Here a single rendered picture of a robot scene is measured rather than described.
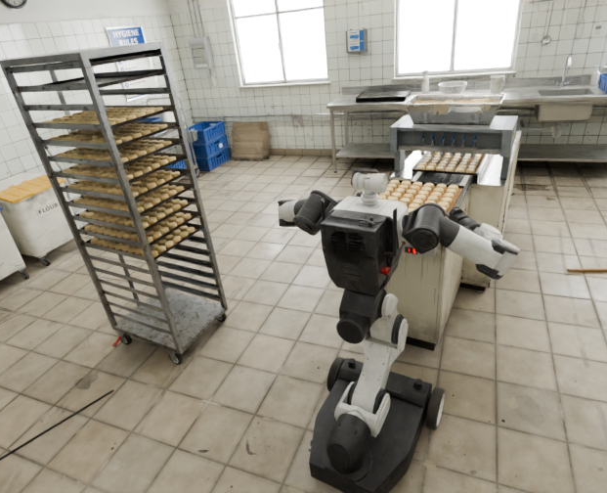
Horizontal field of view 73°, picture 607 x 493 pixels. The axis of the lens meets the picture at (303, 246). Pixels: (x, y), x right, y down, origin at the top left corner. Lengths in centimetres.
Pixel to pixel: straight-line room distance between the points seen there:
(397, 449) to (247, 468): 72
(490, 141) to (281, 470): 217
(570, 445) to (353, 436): 107
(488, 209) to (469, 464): 148
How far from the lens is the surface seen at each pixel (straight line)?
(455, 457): 225
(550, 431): 246
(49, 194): 459
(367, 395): 197
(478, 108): 270
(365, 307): 156
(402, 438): 206
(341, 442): 182
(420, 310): 248
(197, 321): 288
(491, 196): 281
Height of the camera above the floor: 185
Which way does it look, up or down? 29 degrees down
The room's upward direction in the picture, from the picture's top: 7 degrees counter-clockwise
